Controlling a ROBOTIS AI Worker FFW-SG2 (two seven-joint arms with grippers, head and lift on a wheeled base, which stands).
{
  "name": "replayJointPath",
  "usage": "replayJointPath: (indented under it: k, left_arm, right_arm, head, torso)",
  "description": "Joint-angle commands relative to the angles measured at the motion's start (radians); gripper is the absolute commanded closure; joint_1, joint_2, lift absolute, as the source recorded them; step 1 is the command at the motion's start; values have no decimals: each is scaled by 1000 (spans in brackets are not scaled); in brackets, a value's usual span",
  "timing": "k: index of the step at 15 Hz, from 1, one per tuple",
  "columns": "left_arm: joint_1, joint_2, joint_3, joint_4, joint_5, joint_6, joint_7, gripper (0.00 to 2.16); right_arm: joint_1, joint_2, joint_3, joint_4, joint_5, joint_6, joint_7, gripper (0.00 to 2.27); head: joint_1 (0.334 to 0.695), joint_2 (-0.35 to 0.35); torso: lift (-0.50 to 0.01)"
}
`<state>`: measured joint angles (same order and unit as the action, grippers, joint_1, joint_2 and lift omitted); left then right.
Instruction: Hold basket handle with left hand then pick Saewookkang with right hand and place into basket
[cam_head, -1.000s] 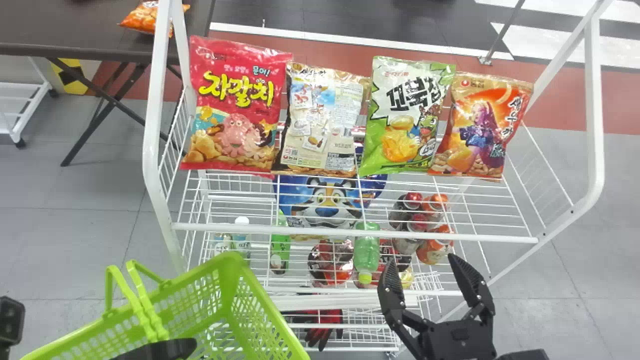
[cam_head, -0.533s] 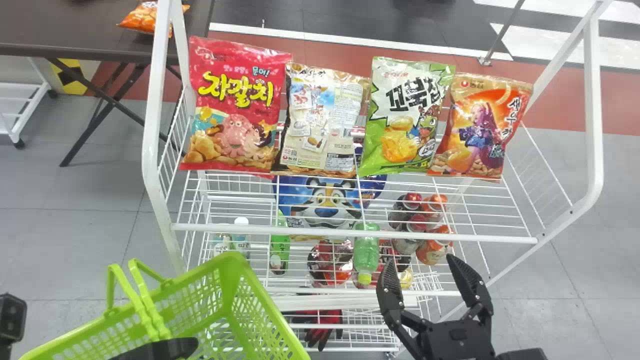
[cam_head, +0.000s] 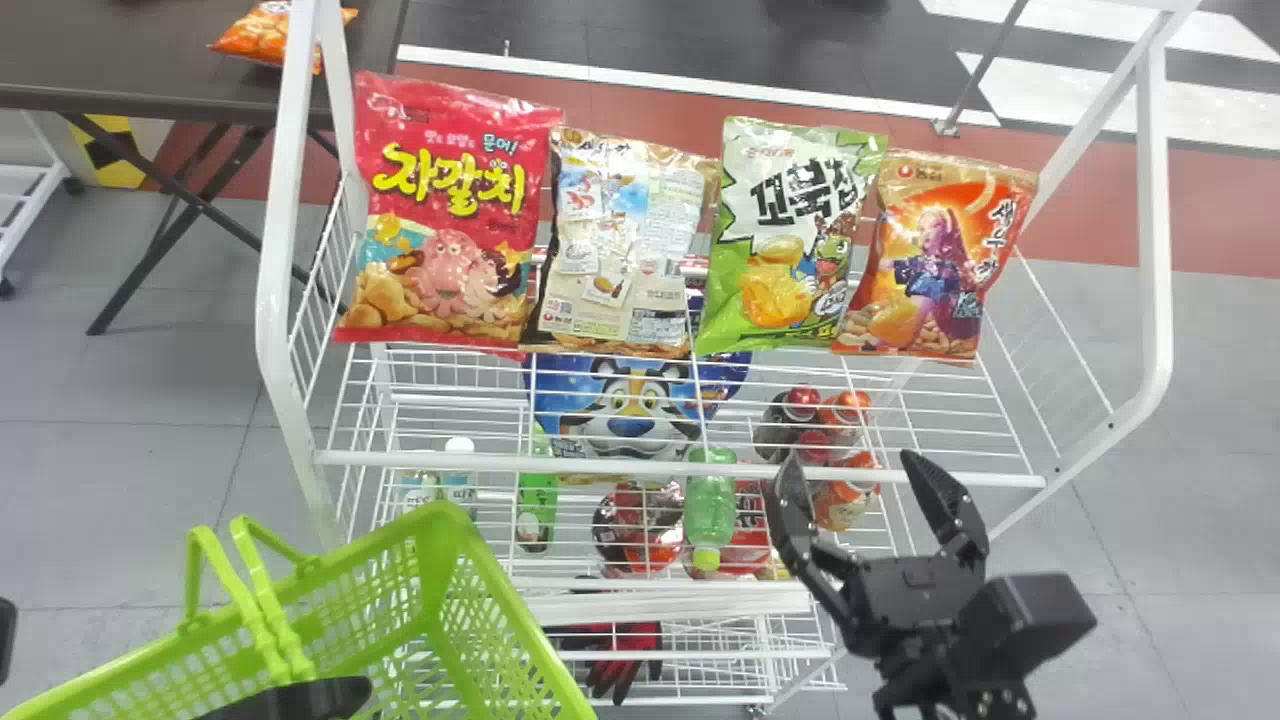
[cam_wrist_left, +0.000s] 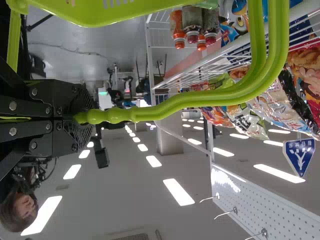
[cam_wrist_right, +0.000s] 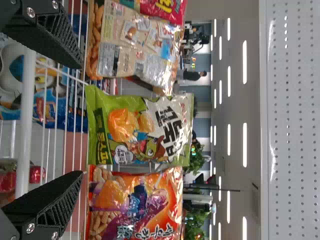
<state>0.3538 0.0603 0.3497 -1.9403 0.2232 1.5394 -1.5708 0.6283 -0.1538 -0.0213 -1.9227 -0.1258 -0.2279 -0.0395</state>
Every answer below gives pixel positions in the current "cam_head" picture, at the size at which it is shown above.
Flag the dark side table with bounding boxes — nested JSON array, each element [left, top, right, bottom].
[[0, 0, 412, 337]]

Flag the orange bottle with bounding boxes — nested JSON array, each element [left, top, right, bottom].
[[813, 449, 882, 532], [820, 389, 873, 448]]

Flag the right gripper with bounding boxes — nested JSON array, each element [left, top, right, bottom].
[[764, 448, 992, 663]]

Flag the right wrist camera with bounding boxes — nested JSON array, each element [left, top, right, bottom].
[[955, 571, 1099, 692]]

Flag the blue cereal bag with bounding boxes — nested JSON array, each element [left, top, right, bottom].
[[521, 349, 754, 473]]

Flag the green basket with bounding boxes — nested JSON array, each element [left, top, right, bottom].
[[0, 500, 599, 720]]

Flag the green snack packet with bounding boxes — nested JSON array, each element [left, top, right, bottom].
[[692, 115, 889, 358]]

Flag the white wire rack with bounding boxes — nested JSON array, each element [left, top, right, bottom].
[[254, 0, 1203, 717], [0, 163, 73, 298]]

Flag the black bottle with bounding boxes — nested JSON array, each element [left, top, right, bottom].
[[754, 384, 823, 463]]

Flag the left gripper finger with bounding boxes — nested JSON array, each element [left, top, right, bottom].
[[194, 676, 374, 720]]

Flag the beige snack packet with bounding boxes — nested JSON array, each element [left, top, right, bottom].
[[521, 126, 720, 360]]

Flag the red snack packet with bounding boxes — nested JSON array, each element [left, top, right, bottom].
[[331, 70, 565, 353]]

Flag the orange snack packet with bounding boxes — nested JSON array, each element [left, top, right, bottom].
[[831, 149, 1040, 364], [209, 0, 359, 75]]

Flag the green bottle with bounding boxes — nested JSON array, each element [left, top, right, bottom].
[[684, 446, 740, 574], [516, 428, 560, 555]]

